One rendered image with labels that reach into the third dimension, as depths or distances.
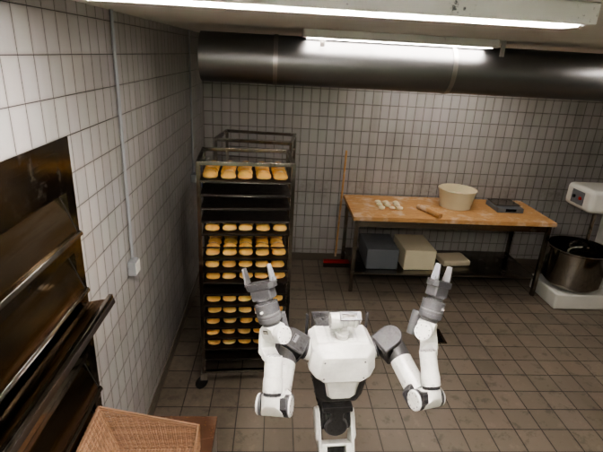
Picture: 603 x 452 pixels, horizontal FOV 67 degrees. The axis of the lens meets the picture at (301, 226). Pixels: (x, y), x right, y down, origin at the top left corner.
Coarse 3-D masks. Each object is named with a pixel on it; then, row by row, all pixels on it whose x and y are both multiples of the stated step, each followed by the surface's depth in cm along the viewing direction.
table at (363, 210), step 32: (384, 224) 482; (416, 224) 483; (448, 224) 485; (480, 224) 482; (512, 224) 484; (544, 224) 486; (352, 256) 492; (480, 256) 560; (544, 256) 503; (352, 288) 506
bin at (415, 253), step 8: (400, 240) 532; (408, 240) 533; (416, 240) 534; (424, 240) 536; (400, 248) 524; (408, 248) 510; (416, 248) 511; (424, 248) 513; (432, 248) 514; (400, 256) 523; (408, 256) 508; (416, 256) 509; (424, 256) 510; (432, 256) 510; (400, 264) 523; (408, 264) 512; (416, 264) 512; (424, 264) 513; (432, 264) 514
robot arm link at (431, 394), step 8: (424, 360) 171; (432, 360) 170; (424, 368) 171; (432, 368) 170; (424, 376) 170; (432, 376) 169; (424, 384) 170; (432, 384) 169; (440, 384) 170; (424, 392) 169; (432, 392) 169; (440, 392) 170; (424, 400) 168; (432, 400) 168; (440, 400) 170; (424, 408) 170
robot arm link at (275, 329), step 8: (280, 312) 166; (264, 320) 163; (272, 320) 163; (280, 320) 169; (264, 328) 166; (272, 328) 164; (280, 328) 162; (288, 328) 164; (264, 336) 167; (272, 336) 163; (280, 336) 162; (288, 336) 164
